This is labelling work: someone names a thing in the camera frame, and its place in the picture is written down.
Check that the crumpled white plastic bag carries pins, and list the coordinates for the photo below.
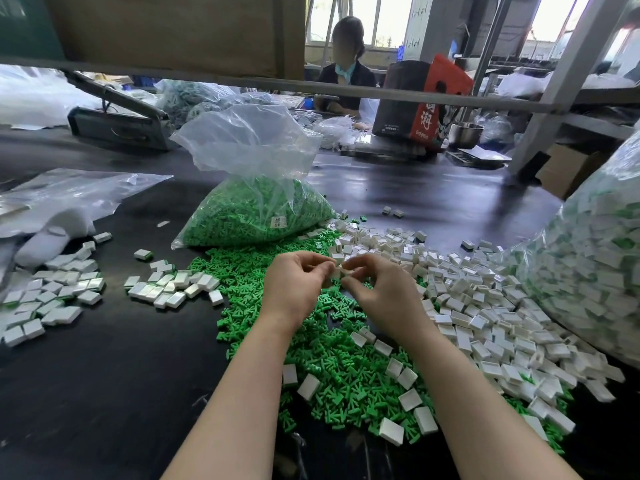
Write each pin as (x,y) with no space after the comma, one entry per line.
(340,132)

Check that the black table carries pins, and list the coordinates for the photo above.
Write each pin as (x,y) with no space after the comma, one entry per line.
(100,410)

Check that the large bag of white caps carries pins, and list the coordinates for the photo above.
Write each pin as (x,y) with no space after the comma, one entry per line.
(617,263)

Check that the empty clear plastic bag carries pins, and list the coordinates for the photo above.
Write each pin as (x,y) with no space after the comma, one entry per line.
(72,193)

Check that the person's right forearm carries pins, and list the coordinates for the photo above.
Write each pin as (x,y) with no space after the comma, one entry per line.
(495,431)

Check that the white plastic sheet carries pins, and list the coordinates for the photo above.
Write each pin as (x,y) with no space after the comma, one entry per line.
(46,101)

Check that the pile of green parts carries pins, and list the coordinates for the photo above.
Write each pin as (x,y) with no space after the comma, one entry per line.
(252,285)

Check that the pile of assembled white pieces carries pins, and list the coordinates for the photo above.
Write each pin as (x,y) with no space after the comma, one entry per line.
(54,296)

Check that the black and red box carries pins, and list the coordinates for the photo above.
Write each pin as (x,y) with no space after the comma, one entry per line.
(418,107)

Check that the clear bag of pale parts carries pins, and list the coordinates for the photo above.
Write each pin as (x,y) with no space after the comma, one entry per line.
(210,101)

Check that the metal bowl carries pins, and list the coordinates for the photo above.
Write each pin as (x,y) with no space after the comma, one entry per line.
(466,136)

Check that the white bags on shelf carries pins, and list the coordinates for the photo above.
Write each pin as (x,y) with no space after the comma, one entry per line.
(562,86)

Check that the person's left hand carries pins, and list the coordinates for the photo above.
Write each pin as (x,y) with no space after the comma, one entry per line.
(290,293)

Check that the bag of green clips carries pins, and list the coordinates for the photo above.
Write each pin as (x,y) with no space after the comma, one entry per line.
(264,211)

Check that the pile of white plastic caps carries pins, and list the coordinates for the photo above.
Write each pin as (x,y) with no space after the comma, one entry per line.
(517,308)

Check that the brown board panel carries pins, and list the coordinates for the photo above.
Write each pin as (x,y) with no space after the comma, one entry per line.
(160,33)

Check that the white paper sheets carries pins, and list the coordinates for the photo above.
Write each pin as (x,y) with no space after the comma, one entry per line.
(480,157)

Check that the cardboard box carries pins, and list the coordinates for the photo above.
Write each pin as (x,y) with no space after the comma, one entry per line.
(570,172)

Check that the grey metal shelf frame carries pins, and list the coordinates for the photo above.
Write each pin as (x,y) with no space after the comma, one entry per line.
(200,80)

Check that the person's right hand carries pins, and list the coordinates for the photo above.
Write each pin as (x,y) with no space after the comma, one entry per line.
(395,297)

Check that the person's left forearm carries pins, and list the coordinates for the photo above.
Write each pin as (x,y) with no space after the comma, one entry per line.
(228,429)

